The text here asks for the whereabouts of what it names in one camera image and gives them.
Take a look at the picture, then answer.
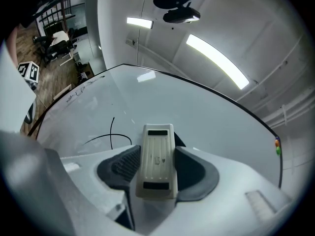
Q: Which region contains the black head-worn camera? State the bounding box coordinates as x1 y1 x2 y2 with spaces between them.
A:
162 7 201 24

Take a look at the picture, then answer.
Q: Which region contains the person's left forearm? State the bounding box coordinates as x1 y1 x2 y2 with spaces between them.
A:
5 25 19 66

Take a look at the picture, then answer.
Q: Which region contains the black grid frame partition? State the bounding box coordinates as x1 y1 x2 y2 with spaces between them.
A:
36 0 76 34

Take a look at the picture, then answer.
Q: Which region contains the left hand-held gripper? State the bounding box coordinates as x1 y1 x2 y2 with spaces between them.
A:
17 61 40 125

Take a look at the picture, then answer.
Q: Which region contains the white whiteboard with sketch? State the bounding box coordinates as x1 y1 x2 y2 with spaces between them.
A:
27 63 284 189

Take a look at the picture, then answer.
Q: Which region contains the black office chair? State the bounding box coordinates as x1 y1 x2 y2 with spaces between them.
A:
45 40 72 64

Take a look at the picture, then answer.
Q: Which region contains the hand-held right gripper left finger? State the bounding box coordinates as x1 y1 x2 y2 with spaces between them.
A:
60 145 142 231

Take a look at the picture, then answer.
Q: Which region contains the long ceiling light panel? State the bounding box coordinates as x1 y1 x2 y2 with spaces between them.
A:
186 34 250 90

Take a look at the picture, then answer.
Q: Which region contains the short ceiling light panel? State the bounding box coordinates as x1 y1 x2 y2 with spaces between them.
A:
126 17 155 29

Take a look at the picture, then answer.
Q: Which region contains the pale wooden plank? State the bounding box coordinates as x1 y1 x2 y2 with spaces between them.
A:
53 84 73 100

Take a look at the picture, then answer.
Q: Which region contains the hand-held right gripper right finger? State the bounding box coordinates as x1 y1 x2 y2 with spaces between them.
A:
152 146 293 236

